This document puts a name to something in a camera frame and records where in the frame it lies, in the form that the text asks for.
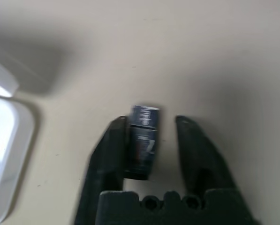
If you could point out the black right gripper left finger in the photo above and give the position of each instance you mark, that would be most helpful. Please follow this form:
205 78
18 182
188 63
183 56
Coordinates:
107 152

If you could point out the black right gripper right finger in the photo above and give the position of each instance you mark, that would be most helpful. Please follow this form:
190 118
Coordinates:
196 152

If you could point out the small dark blue eraser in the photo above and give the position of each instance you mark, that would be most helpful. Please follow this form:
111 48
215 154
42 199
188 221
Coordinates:
143 140

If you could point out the white plastic pencil case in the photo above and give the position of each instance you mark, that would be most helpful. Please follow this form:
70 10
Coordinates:
6 140

